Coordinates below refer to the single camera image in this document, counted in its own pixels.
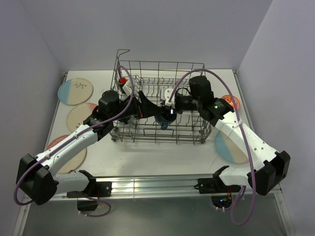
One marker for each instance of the dark green mug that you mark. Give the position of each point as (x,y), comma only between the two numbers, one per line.
(124,120)

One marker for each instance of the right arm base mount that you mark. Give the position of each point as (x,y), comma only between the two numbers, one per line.
(223,193)

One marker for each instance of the orange patterned bowl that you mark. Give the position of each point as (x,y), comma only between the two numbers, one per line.
(234,102)

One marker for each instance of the blue and cream plate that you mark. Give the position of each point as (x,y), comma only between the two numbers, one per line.
(75,91)

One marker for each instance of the aluminium rail frame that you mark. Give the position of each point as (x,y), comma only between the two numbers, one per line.
(148,169)

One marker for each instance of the pink and cream plate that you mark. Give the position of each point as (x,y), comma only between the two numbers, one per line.
(78,114)

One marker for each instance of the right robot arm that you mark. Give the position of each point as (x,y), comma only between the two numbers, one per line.
(268,167)

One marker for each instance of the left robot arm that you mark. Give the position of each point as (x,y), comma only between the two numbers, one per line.
(38,175)

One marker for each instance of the grey wire dish rack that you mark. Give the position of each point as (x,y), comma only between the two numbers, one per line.
(150,77)

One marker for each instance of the dark blue mug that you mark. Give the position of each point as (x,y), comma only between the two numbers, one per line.
(165,119)

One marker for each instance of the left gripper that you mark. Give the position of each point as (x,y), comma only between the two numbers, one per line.
(145,108)

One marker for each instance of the blue cream plate right side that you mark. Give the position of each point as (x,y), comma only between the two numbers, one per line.
(228,150)

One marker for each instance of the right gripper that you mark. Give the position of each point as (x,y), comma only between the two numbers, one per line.
(176,109)

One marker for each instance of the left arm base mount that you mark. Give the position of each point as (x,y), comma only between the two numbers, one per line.
(90,199)

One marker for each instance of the pink cream plate near edge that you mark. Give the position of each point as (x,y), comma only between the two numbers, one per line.
(72,164)

